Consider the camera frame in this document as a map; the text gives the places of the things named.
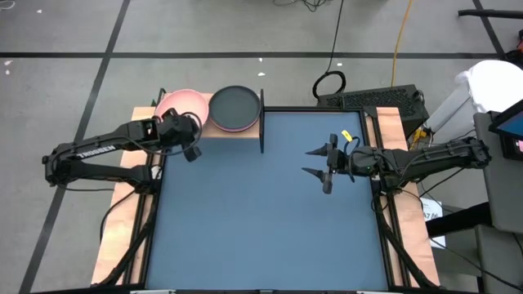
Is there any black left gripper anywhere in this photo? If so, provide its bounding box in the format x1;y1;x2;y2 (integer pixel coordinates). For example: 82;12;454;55
157;108;202;163

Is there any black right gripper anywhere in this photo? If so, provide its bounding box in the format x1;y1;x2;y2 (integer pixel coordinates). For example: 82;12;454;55
301;133;372;195

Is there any salmon pink round plate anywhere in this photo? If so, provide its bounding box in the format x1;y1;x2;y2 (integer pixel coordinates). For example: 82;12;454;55
154;88;210;128

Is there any purple round plate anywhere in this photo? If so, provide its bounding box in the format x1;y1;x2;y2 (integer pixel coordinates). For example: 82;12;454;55
210;118;259;134

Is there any dark grey round plate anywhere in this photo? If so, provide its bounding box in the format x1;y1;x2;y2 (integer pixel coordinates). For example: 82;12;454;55
208;84;262;131

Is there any black computer case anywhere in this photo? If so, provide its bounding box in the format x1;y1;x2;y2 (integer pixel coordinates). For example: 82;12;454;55
316;84;431;139

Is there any light wooden side panel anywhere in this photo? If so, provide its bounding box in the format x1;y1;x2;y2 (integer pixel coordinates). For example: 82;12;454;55
90;106;164;286
365;106;441;287

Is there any white printed paper sheet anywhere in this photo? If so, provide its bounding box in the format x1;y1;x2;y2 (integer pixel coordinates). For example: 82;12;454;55
418;195;447;249

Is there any black metal floor beam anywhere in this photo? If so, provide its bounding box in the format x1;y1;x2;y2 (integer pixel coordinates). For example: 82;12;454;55
426;202;494;238

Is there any grey equipment cart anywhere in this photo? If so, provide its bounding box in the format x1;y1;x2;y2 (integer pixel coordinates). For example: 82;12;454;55
473;110;523;234

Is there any white trash bin with liner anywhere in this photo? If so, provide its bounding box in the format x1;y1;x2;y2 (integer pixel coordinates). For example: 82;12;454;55
424;60;523;159

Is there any black touchscreen monitor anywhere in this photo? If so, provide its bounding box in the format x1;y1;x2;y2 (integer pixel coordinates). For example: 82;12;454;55
489;99;523;162

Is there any black metal bar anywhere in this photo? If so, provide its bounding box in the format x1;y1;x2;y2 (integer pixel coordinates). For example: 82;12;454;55
457;8;523;20

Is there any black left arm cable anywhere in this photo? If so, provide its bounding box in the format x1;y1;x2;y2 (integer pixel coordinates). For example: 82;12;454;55
157;112;203;158

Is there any wooden shelf with black frame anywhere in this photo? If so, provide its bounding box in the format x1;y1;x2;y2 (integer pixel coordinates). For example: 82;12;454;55
150;87;266;154

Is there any black hanging cable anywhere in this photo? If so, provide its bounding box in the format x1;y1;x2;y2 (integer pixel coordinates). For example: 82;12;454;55
311;0;348;100

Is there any black table-side power cable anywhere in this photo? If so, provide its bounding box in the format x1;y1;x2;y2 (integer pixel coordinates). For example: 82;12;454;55
99;189;138;245

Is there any yellow hanging cable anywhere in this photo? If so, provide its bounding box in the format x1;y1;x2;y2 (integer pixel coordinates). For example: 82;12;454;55
391;0;413;87

